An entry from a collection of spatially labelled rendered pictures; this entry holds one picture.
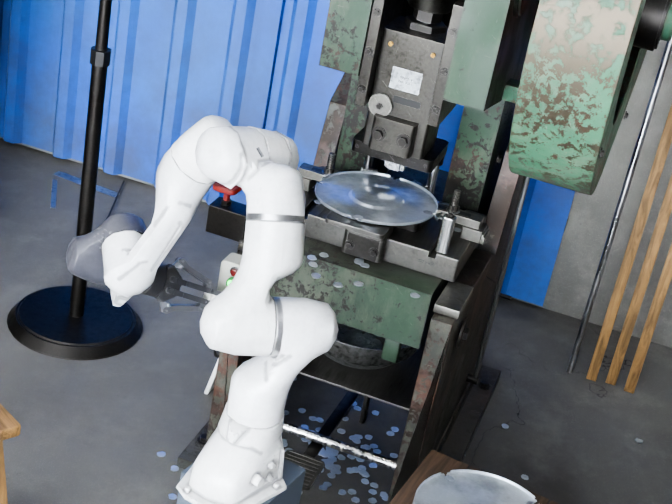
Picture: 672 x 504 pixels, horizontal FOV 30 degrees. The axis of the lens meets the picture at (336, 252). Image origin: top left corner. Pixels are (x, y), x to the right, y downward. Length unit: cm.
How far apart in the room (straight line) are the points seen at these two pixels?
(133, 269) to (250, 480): 48
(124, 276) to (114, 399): 96
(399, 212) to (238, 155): 67
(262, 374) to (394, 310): 62
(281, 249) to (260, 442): 38
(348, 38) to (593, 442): 149
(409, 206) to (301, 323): 70
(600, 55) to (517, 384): 167
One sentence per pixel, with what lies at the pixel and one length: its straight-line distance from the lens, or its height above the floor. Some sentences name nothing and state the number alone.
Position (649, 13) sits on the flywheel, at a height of 134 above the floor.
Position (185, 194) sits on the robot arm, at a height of 92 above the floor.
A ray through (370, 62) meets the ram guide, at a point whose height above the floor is 110.
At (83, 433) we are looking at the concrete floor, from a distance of 332.
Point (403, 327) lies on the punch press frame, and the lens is 290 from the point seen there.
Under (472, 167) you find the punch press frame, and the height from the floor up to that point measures 81.
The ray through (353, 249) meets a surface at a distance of 293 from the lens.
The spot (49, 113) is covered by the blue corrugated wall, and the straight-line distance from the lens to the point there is 476.
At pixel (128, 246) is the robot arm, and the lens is 257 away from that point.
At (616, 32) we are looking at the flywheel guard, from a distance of 241.
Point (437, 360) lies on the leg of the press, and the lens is 285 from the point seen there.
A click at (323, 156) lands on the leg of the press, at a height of 70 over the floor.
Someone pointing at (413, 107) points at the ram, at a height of 101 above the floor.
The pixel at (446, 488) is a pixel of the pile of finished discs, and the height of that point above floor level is 39.
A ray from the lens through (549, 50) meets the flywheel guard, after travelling 243.
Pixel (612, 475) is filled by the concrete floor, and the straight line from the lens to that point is 361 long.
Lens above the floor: 195
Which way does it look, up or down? 26 degrees down
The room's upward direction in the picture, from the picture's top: 11 degrees clockwise
